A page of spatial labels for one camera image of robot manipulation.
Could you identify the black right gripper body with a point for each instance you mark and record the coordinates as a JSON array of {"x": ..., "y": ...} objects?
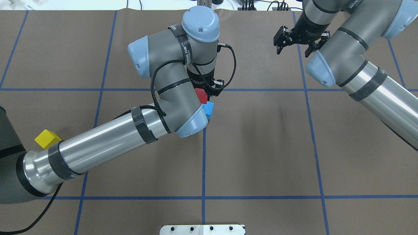
[{"x": 307, "y": 28}]

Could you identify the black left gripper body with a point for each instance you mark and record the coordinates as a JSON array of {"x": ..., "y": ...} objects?
[{"x": 201, "y": 79}]

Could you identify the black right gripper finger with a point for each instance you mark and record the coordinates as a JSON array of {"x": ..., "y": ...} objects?
[{"x": 315, "y": 46}]

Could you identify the red block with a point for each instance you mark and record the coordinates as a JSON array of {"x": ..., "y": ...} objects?
[{"x": 202, "y": 95}]

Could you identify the blue block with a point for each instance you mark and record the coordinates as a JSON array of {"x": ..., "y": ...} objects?
[{"x": 208, "y": 108}]

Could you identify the yellow block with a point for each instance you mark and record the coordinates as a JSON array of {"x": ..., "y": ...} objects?
[{"x": 47, "y": 138}]

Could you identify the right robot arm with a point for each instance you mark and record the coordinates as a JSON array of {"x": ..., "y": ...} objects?
[{"x": 341, "y": 60}]

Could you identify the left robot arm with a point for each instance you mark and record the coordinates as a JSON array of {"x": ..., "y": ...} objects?
[{"x": 172, "y": 59}]

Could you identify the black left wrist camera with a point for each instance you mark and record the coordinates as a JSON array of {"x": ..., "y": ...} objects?
[{"x": 217, "y": 88}]

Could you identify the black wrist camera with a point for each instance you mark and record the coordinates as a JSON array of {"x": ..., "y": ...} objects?
[
  {"x": 217, "y": 88},
  {"x": 282, "y": 38}
]

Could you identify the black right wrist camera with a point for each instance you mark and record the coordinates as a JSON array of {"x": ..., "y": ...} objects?
[{"x": 282, "y": 38}]

